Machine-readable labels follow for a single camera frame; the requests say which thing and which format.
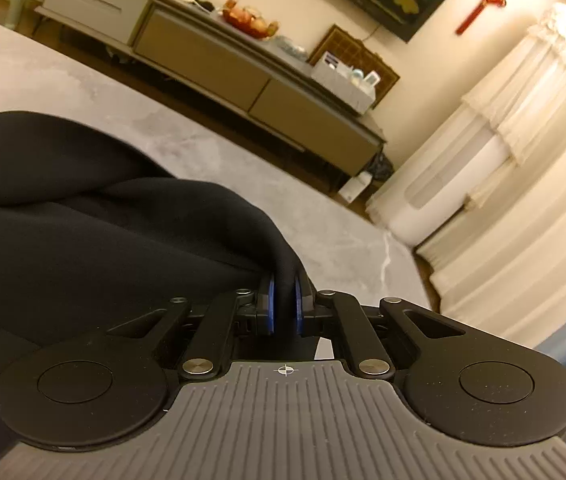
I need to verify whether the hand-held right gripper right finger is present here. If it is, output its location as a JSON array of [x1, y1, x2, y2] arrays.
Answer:
[[293, 274, 466, 378]]

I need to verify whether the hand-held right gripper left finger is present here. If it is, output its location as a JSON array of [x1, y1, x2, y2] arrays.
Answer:
[[107, 274, 278, 381]]

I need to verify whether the black garment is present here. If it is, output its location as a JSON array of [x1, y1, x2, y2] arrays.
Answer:
[[0, 110, 312, 480]]

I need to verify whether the white floor container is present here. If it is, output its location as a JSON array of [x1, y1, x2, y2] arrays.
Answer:
[[338, 170, 374, 206]]

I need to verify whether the black patterned bag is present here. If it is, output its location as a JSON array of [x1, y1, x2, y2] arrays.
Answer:
[[365, 152, 394, 184]]

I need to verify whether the white standing air conditioner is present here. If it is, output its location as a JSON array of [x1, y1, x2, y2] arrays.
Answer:
[[365, 102, 514, 247]]

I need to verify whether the white desktop organizer box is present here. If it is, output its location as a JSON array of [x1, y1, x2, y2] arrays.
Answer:
[[310, 51, 381, 113]]

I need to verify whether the cream pleated curtain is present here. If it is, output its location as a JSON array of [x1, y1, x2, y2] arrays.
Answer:
[[414, 105, 566, 351]]

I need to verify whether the long grey tv cabinet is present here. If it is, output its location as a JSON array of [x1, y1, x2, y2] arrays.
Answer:
[[34, 0, 388, 193]]

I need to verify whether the clear plastic packet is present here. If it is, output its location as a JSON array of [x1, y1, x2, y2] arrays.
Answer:
[[275, 35, 310, 62]]

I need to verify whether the brown framed grid board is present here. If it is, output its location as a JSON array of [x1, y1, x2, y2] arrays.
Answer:
[[308, 24, 401, 98]]

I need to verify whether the red fruit bowl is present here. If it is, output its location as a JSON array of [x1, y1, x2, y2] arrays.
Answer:
[[222, 0, 280, 41]]

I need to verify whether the cream lace cover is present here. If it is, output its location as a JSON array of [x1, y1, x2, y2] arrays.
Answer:
[[462, 2, 566, 167]]

